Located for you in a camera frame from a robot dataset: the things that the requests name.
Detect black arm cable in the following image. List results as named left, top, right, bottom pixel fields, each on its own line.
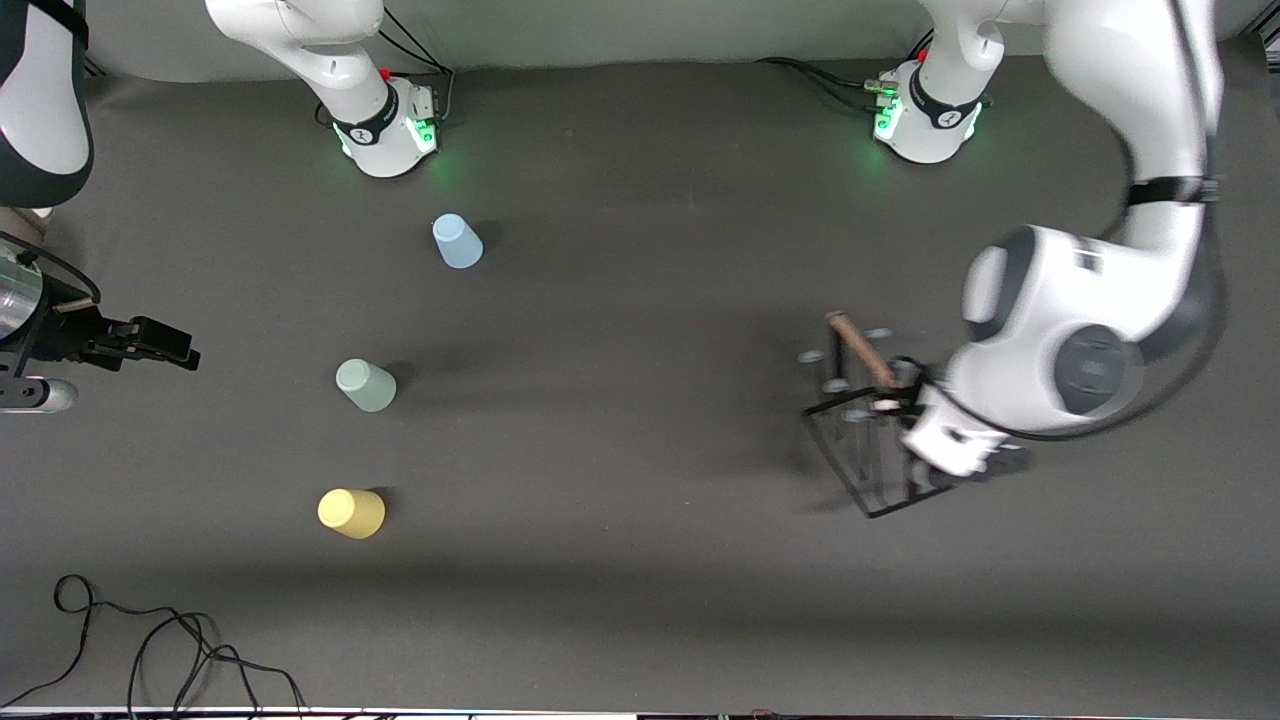
left=990, top=0, right=1233, bottom=441
left=0, top=232, right=103, bottom=306

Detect black wire cup holder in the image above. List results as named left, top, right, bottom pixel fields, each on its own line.
left=797, top=312, right=961, bottom=519

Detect yellow plastic cup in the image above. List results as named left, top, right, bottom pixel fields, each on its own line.
left=317, top=488, right=386, bottom=541

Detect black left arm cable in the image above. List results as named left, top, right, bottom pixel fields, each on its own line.
left=990, top=0, right=1233, bottom=441

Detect loose black cable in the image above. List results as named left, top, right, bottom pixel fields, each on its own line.
left=0, top=575, right=306, bottom=716

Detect black right arm base cables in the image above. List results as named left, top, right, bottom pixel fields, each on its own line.
left=378, top=5, right=457, bottom=126

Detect black arm base cables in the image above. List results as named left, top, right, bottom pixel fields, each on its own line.
left=378, top=5, right=457, bottom=126
left=755, top=57, right=896, bottom=113

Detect beige cardboard box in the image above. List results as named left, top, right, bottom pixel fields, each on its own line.
left=0, top=205, right=51, bottom=246

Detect pale green plastic cup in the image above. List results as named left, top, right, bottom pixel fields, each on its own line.
left=335, top=359, right=397, bottom=413

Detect black left arm base cables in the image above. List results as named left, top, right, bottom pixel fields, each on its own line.
left=755, top=57, right=896, bottom=113

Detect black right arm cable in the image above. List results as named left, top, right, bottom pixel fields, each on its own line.
left=0, top=232, right=103, bottom=306

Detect light blue plastic cup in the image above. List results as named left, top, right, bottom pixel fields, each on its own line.
left=432, top=213, right=484, bottom=270

